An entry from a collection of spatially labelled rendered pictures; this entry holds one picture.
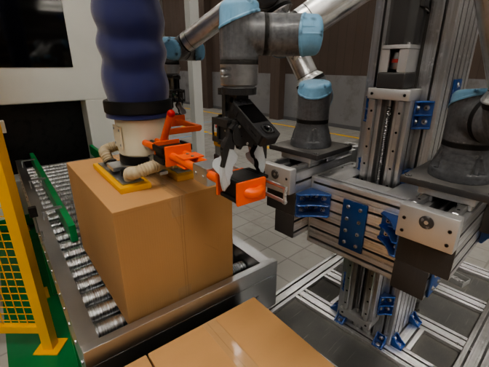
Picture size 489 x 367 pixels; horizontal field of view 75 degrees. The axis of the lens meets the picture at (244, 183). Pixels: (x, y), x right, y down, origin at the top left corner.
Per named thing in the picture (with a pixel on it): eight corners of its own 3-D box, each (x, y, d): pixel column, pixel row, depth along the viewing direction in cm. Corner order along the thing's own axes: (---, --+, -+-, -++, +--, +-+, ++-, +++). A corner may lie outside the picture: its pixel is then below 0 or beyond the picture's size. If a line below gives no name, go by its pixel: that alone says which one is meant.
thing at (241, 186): (215, 194, 71) (215, 173, 70) (242, 187, 76) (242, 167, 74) (238, 207, 65) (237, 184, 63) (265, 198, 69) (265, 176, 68)
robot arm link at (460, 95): (473, 135, 90) (486, 84, 85) (513, 146, 77) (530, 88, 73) (431, 135, 89) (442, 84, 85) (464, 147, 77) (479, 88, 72)
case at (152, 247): (83, 247, 144) (65, 162, 130) (165, 222, 167) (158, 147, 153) (129, 328, 100) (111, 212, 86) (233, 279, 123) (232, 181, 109)
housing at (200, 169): (191, 179, 82) (191, 162, 80) (215, 174, 85) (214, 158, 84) (206, 187, 76) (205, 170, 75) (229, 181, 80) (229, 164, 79)
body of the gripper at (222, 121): (239, 139, 75) (239, 85, 70) (263, 146, 68) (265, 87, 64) (211, 143, 70) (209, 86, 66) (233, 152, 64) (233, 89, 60)
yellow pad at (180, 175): (141, 159, 134) (140, 148, 133) (164, 156, 140) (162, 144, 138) (177, 182, 109) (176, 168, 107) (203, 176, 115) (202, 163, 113)
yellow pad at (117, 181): (93, 168, 124) (91, 155, 122) (119, 163, 129) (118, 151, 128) (121, 195, 98) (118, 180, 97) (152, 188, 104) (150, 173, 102)
